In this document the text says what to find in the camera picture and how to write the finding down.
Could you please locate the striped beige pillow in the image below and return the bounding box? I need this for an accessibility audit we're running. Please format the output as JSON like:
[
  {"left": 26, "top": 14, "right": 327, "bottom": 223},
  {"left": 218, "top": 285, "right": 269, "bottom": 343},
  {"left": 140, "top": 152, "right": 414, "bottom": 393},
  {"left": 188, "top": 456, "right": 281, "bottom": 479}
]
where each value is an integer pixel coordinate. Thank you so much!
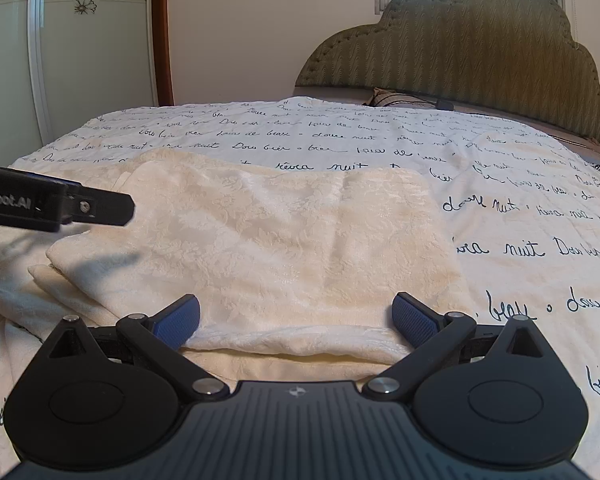
[{"left": 362, "top": 86, "right": 456, "bottom": 110}]

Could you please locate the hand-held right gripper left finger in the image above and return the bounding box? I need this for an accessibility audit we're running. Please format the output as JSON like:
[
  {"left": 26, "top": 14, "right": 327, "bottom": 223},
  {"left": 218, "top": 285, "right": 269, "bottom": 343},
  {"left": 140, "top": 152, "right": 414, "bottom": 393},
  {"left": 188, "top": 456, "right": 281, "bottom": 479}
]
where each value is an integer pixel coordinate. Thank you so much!
[{"left": 47, "top": 294, "right": 231, "bottom": 402}]

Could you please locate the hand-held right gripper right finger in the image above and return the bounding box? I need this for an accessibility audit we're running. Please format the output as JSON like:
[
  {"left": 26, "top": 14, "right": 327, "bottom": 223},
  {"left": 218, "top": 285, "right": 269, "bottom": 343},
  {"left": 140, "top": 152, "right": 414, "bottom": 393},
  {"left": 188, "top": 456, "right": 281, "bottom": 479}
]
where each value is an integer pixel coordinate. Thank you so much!
[{"left": 362, "top": 291, "right": 553, "bottom": 402}]

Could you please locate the green padded headboard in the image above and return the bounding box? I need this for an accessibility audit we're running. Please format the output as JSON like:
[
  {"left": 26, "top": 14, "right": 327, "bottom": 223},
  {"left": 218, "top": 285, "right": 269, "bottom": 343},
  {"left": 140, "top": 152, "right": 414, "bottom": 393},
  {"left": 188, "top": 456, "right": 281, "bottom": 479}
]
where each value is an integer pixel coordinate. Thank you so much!
[{"left": 295, "top": 0, "right": 600, "bottom": 153}]

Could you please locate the brown wooden door frame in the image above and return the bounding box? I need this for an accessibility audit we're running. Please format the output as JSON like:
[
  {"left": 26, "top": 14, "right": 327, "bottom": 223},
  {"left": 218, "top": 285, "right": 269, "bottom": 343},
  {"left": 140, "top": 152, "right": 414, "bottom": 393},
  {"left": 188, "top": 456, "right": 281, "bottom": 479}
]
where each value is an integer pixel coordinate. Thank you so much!
[{"left": 150, "top": 0, "right": 175, "bottom": 107}]

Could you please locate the glass floral sliding door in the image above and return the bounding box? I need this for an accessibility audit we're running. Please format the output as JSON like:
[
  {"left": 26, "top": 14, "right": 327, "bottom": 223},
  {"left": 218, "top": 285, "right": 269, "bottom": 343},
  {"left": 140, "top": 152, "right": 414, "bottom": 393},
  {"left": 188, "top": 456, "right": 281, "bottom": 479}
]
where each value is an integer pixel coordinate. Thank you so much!
[{"left": 0, "top": 0, "right": 173, "bottom": 171}]

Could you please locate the cream blanket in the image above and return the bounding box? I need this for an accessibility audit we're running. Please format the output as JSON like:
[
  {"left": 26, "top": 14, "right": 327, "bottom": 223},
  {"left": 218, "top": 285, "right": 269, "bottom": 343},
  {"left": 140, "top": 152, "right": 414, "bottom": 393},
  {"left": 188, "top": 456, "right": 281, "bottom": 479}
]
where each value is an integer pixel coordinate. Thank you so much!
[{"left": 0, "top": 147, "right": 476, "bottom": 367}]

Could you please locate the white script-print blanket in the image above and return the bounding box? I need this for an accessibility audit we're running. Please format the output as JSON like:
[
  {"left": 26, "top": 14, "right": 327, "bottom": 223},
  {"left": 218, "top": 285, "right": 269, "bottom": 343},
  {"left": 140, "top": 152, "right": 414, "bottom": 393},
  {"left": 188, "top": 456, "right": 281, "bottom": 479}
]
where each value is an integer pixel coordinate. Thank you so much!
[{"left": 0, "top": 96, "right": 600, "bottom": 480}]

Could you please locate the grey bed sheet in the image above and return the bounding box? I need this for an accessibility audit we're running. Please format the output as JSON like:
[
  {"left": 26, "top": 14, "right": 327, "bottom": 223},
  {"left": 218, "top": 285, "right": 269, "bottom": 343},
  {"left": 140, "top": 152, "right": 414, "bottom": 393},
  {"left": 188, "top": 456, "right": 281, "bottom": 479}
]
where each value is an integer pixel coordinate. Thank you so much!
[{"left": 450, "top": 102, "right": 600, "bottom": 161}]

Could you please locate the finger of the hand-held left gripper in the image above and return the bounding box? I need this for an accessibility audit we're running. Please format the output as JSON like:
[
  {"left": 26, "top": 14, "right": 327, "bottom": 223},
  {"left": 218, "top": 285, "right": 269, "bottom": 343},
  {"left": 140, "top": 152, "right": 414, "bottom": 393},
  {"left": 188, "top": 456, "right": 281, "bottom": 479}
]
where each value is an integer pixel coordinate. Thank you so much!
[{"left": 60, "top": 182, "right": 136, "bottom": 227}]

